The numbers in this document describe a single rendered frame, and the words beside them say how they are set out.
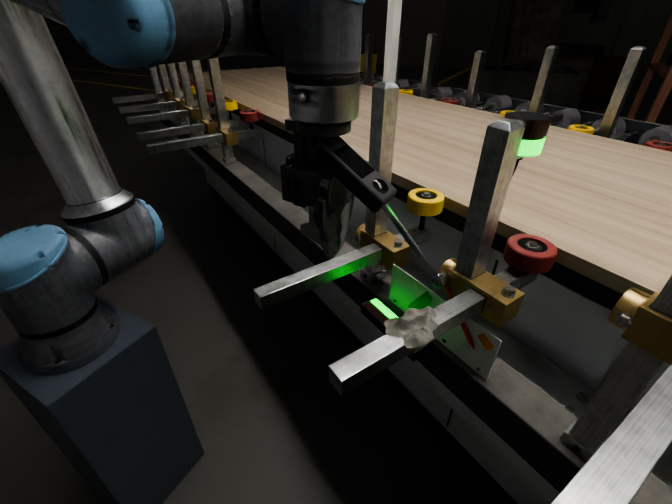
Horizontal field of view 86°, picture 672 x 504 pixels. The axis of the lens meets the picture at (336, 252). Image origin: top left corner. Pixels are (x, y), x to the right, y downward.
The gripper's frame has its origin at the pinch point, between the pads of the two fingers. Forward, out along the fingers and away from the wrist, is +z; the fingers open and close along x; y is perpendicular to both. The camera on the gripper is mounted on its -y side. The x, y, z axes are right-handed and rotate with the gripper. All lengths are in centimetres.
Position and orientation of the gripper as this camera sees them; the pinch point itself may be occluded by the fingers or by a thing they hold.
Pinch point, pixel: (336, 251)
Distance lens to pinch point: 56.7
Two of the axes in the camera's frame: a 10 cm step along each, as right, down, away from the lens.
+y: -8.5, -3.0, 4.3
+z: -0.1, 8.3, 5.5
